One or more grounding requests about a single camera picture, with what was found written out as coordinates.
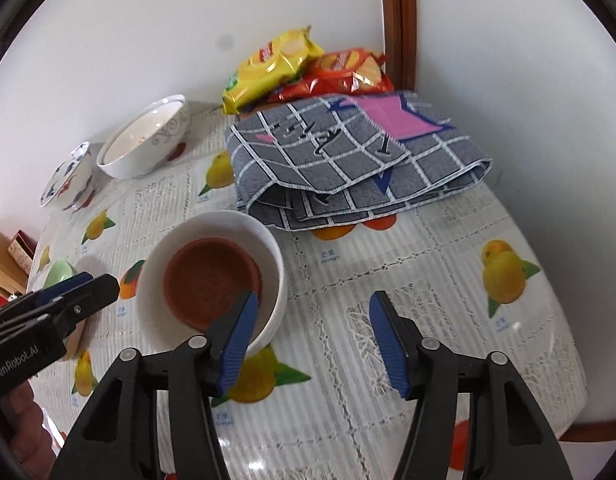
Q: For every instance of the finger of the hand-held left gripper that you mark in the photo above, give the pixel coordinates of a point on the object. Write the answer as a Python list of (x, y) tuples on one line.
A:
[(93, 297), (63, 287)]

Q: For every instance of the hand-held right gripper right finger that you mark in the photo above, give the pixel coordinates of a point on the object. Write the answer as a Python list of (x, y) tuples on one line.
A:
[(388, 345)]

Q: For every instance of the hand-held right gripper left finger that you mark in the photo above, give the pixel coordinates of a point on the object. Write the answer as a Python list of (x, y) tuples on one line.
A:
[(238, 345)]

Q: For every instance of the green square plate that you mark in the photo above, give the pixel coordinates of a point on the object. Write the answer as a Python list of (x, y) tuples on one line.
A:
[(58, 272)]

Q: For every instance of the small white bowl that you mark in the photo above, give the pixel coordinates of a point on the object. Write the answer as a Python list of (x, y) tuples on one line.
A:
[(152, 290)]

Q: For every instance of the small brown bowl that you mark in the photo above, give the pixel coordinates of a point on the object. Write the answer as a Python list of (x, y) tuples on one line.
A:
[(260, 282), (208, 280)]

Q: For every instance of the person's left hand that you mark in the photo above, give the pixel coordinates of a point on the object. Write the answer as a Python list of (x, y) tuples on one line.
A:
[(25, 415)]

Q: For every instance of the blue crane-painted white bowl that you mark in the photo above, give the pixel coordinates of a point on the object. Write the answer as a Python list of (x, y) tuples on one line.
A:
[(73, 180)]

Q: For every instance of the fruit-printed tablecloth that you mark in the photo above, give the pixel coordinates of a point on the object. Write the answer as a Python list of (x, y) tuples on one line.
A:
[(438, 240)]

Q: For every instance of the large white swirl-pattern bowl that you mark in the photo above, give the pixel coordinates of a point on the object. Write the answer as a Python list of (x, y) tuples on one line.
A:
[(153, 155)]

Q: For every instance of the white bowl with orange print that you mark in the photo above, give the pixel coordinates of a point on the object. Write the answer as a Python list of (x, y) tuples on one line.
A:
[(138, 135)]

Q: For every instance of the grey checked cloth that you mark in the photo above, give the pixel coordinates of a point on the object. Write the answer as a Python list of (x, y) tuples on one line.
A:
[(313, 160)]

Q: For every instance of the pink cloth label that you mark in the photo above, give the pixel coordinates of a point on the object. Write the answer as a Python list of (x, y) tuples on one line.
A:
[(388, 117)]

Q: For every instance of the yellow chip bag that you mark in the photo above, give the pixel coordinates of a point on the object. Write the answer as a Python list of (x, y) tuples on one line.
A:
[(268, 70)]

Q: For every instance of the red chip bag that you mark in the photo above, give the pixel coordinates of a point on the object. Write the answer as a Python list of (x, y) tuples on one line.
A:
[(338, 72)]

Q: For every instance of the brown wooden door frame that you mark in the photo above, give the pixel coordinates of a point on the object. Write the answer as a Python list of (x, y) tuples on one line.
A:
[(398, 20)]

